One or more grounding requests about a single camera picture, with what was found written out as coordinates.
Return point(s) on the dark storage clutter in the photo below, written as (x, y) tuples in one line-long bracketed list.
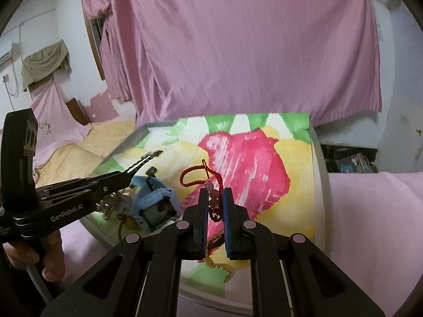
[(350, 163)]

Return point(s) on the floral painted cloth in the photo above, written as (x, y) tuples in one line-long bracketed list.
[(257, 171)]

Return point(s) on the white air conditioner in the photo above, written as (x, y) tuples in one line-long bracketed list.
[(5, 58)]

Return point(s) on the pink draped cloth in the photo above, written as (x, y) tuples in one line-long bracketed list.
[(53, 105)]

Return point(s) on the olive green hanging cloth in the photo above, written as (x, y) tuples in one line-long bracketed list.
[(44, 64)]

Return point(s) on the person's left hand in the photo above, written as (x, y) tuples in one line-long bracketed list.
[(54, 254)]

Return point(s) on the brown wooden headboard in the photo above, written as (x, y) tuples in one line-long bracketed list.
[(77, 110)]

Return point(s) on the pink tablecloth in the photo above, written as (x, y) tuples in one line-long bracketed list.
[(363, 221)]

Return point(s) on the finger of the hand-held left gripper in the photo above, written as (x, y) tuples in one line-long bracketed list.
[(89, 195), (86, 182)]

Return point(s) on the grey metal tray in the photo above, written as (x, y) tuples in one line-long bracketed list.
[(322, 188)]

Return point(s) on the brown wooden frame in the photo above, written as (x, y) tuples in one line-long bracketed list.
[(95, 49)]

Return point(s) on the pink satin curtain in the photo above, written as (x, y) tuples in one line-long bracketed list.
[(248, 39)]

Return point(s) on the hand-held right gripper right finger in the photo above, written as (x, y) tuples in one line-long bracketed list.
[(226, 218)]

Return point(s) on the blue smartwatch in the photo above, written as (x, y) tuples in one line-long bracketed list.
[(158, 201)]

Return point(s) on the yellow quilted blanket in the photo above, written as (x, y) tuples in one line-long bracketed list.
[(99, 138)]

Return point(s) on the black white striped hair clip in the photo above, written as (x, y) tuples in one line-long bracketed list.
[(142, 162)]

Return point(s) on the beige hair claw clip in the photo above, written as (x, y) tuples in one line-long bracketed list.
[(114, 204)]

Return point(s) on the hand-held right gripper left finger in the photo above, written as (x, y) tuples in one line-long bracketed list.
[(205, 214)]

